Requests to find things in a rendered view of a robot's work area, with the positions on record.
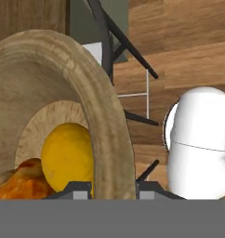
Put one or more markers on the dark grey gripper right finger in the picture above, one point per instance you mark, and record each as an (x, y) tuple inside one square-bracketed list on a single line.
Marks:
[(150, 188)]

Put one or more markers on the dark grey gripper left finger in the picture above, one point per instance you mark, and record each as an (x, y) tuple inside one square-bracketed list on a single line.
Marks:
[(77, 188)]

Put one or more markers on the light wooden bowl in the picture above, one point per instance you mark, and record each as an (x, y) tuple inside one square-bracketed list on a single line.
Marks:
[(105, 102)]

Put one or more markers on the yellow lemon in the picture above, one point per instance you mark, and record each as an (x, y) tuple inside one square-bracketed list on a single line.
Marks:
[(68, 155)]

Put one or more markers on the browned chicken drumstick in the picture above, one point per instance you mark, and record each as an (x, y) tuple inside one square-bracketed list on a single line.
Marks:
[(23, 182)]

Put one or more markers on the white rounded object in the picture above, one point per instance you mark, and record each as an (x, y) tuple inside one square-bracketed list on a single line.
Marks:
[(199, 145)]

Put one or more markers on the small white flat panel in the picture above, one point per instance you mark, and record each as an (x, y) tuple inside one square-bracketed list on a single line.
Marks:
[(94, 52)]

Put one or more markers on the brown wooden cupboard panel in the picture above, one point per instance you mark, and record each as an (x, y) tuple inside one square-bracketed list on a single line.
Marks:
[(27, 15)]

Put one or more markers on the black metal bar frame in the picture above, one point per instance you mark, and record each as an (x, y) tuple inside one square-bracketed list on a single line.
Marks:
[(105, 34)]

